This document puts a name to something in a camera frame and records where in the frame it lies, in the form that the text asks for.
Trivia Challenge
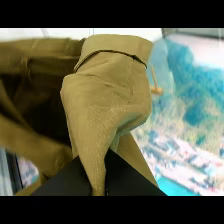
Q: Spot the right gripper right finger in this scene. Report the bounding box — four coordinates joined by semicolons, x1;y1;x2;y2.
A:
104;147;167;197

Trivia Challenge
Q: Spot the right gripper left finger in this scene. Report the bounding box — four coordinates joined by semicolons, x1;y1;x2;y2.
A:
31;155;93;197

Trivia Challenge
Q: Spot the olive long-sleeved shirt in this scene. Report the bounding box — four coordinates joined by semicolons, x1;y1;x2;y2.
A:
0;34;160;197

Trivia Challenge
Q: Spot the brown wooden hanger rack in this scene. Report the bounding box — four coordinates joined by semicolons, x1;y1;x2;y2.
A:
149;64;164;96

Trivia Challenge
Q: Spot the silver frame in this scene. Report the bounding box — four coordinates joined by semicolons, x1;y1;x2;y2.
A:
0;147;14;197

